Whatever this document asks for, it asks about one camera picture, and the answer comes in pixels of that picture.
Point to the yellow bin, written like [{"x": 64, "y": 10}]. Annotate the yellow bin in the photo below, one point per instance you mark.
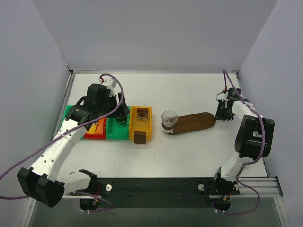
[{"x": 149, "y": 126}]

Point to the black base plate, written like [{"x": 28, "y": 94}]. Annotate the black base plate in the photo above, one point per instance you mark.
[{"x": 155, "y": 192}]

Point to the dark wooden oval tray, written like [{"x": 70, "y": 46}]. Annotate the dark wooden oval tray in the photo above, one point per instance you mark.
[{"x": 190, "y": 123}]

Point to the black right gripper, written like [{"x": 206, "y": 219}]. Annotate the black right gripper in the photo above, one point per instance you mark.
[{"x": 222, "y": 111}]

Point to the red bin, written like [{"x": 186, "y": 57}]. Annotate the red bin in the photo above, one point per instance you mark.
[{"x": 90, "y": 135}]

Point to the green bin with toothbrushes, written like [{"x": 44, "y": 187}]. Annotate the green bin with toothbrushes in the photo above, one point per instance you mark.
[{"x": 72, "y": 127}]

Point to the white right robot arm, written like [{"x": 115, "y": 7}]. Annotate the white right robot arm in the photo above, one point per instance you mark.
[{"x": 253, "y": 140}]

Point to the aluminium frame rail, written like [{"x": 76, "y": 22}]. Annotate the aluminium frame rail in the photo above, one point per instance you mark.
[{"x": 260, "y": 189}]

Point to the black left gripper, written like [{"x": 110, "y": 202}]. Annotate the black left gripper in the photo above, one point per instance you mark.
[{"x": 121, "y": 111}]

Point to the green bin with cups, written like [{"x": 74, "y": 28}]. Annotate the green bin with cups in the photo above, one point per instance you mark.
[{"x": 116, "y": 130}]

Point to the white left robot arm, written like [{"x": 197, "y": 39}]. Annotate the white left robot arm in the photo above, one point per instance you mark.
[{"x": 50, "y": 162}]

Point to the clear glass cup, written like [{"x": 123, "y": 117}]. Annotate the clear glass cup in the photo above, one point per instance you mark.
[
  {"x": 121, "y": 119},
  {"x": 169, "y": 119}
]

